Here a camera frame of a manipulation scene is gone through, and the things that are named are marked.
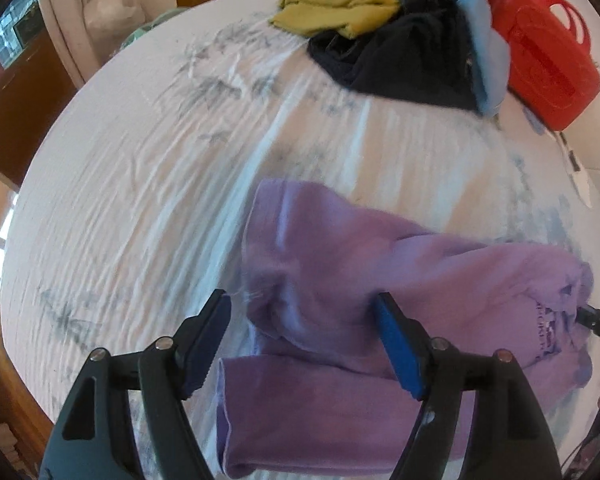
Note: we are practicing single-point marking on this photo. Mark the dark navy garment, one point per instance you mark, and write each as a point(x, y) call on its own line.
point(410, 55)

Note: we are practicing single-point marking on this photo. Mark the yellow garment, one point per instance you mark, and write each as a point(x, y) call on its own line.
point(330, 5)

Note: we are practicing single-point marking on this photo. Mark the white plastic bag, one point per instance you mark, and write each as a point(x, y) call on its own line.
point(112, 12)

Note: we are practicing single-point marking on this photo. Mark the red bear suitcase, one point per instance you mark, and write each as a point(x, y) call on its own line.
point(545, 60)

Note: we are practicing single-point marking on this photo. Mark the pale floral bed sheet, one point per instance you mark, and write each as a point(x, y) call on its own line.
point(130, 185)

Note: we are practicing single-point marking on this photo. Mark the purple sweatshirt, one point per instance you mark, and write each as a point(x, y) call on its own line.
point(340, 270)

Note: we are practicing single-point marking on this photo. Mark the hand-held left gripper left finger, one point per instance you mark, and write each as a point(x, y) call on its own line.
point(207, 345)

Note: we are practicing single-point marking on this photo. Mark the light blue garment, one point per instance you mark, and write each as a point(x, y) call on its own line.
point(485, 30)

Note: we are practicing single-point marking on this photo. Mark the white paper sheet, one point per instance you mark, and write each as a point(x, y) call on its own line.
point(582, 185)

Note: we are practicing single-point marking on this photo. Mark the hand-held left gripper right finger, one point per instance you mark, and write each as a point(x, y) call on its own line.
point(397, 350)

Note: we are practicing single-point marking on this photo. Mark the green cloth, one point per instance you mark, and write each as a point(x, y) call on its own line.
point(150, 30)

